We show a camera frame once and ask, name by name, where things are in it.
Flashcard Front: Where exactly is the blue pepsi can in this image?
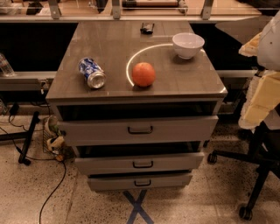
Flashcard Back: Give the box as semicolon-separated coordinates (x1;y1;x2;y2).
79;58;106;89

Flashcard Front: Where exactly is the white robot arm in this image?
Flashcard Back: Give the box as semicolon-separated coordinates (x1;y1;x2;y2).
238;11;280;130

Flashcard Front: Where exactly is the grey drawer cabinet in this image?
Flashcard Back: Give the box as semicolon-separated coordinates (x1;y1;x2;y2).
46;21;227;179

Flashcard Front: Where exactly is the orange fruit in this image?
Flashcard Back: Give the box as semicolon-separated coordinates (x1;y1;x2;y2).
132;62;156;87

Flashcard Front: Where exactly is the top grey drawer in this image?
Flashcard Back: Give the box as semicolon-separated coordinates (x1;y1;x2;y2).
58;115;218;146

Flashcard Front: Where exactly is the grey drawer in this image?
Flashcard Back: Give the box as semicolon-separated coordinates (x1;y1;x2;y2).
87;171;193;192
75;152;204;176
58;115;218;146

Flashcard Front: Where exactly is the middle grey drawer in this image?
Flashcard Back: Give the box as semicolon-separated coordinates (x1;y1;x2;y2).
75;152;204;176

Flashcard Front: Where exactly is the bottom grey drawer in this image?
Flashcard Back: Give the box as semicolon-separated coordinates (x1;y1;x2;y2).
87;171;193;192

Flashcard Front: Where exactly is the small black device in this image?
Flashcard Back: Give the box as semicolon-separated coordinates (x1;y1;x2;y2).
140;23;154;34

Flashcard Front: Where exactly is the white bowl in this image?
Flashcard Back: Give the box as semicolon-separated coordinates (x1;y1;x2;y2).
172;32;205;60

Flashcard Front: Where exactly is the blue tape cross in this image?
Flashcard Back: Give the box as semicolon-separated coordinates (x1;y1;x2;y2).
123;190;154;224

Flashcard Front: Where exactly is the black table leg stand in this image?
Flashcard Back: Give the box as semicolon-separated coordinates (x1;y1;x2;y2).
0;111;39;165

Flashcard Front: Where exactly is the black office chair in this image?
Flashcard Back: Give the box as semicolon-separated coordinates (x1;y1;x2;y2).
206;104;280;221

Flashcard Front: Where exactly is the clear plastic bottle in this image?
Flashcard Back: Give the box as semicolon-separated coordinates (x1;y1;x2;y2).
0;53;15;77

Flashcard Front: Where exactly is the black floor cable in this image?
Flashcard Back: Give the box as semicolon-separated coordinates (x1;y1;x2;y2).
38;159;67;224

